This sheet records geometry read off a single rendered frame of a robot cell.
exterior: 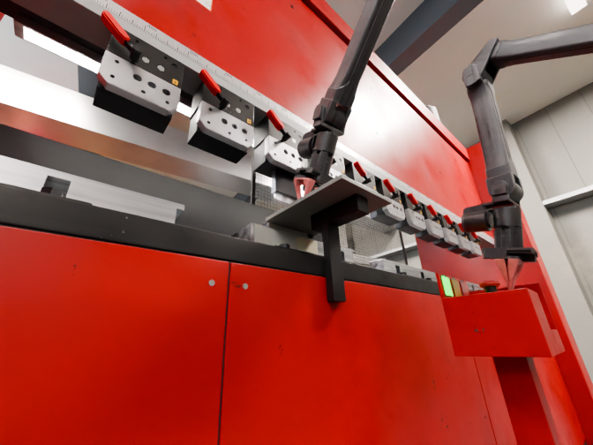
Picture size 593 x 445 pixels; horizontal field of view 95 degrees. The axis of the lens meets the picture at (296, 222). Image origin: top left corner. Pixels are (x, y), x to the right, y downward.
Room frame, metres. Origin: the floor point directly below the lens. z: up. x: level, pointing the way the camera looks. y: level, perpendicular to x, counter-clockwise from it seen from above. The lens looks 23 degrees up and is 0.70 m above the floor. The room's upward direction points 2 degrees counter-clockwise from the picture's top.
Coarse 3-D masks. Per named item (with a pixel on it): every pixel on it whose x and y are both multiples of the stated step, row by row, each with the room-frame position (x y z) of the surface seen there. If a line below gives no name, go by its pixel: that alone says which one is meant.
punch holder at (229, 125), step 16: (208, 96) 0.50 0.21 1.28; (192, 112) 0.54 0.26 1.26; (208, 112) 0.50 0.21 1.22; (224, 112) 0.53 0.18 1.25; (240, 112) 0.57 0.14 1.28; (192, 128) 0.53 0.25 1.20; (208, 128) 0.51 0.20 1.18; (224, 128) 0.53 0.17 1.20; (240, 128) 0.56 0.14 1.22; (192, 144) 0.56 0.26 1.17; (208, 144) 0.56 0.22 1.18; (224, 144) 0.56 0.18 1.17; (240, 144) 0.57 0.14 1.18
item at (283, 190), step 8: (272, 176) 0.70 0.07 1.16; (280, 176) 0.69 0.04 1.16; (288, 176) 0.71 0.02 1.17; (272, 184) 0.70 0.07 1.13; (280, 184) 0.69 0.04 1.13; (288, 184) 0.71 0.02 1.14; (272, 192) 0.70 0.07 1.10; (280, 192) 0.70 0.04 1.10; (288, 192) 0.71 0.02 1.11; (288, 200) 0.72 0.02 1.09
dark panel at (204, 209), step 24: (0, 144) 0.64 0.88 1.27; (24, 144) 0.67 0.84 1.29; (48, 144) 0.70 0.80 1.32; (72, 168) 0.76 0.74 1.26; (96, 168) 0.80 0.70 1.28; (120, 168) 0.84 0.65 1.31; (144, 192) 0.90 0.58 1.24; (168, 192) 0.96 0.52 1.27; (192, 192) 1.02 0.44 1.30; (216, 192) 1.09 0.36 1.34; (192, 216) 1.03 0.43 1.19; (216, 216) 1.10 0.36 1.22; (240, 216) 1.18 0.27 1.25; (264, 216) 1.27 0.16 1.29
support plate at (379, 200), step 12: (336, 180) 0.46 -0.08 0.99; (348, 180) 0.47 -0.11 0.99; (312, 192) 0.52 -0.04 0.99; (324, 192) 0.51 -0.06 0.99; (336, 192) 0.51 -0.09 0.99; (348, 192) 0.51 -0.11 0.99; (360, 192) 0.52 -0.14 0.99; (372, 192) 0.52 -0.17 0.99; (300, 204) 0.56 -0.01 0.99; (312, 204) 0.56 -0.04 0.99; (324, 204) 0.56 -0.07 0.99; (372, 204) 0.57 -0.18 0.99; (384, 204) 0.58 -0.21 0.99; (276, 216) 0.62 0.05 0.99; (288, 216) 0.63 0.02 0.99; (300, 216) 0.63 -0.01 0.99; (300, 228) 0.71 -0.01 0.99
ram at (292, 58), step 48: (48, 0) 0.31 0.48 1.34; (144, 0) 0.39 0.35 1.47; (192, 0) 0.45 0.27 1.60; (240, 0) 0.55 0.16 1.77; (288, 0) 0.69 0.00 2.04; (192, 48) 0.47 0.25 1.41; (240, 48) 0.56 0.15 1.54; (288, 48) 0.69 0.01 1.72; (336, 48) 0.90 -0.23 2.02; (240, 96) 0.56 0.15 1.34; (288, 96) 0.68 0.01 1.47; (384, 96) 1.17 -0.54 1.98; (384, 144) 1.09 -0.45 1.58; (432, 144) 1.56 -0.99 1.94; (432, 192) 1.40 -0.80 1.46
